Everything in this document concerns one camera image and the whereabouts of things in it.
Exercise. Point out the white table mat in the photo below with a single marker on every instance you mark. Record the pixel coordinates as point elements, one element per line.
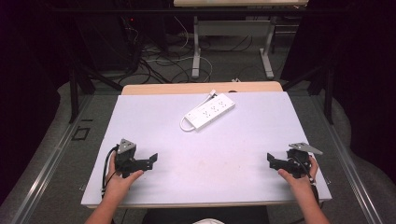
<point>205,161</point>

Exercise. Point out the person's white shirt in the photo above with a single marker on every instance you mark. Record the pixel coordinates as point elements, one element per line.
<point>208,221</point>

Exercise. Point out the white power strip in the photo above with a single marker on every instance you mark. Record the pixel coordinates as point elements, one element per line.
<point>210,111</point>

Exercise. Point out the aluminium floor rail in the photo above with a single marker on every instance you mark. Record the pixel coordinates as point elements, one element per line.
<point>351,168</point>
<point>46,168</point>

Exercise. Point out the black computer tower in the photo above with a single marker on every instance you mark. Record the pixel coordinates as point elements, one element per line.
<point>102,40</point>

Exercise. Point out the person's left hand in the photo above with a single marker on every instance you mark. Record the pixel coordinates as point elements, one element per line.
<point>120,183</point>

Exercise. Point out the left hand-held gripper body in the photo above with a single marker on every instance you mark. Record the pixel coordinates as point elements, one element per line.
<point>125,155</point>

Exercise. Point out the person's right hand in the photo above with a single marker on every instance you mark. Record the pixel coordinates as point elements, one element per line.
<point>299,182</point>

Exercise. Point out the white-framed desk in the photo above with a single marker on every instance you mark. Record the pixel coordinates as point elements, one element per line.
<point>232,28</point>

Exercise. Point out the black metal stand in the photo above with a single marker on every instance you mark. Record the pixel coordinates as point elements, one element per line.
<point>74,93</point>
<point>328,93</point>

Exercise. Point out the square floor hatch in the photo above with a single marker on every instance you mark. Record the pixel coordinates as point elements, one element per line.
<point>81,133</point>

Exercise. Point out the person's dark pants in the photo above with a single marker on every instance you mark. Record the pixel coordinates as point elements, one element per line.
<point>205,214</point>

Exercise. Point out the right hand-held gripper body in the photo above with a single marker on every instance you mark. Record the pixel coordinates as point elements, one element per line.
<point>300,158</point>

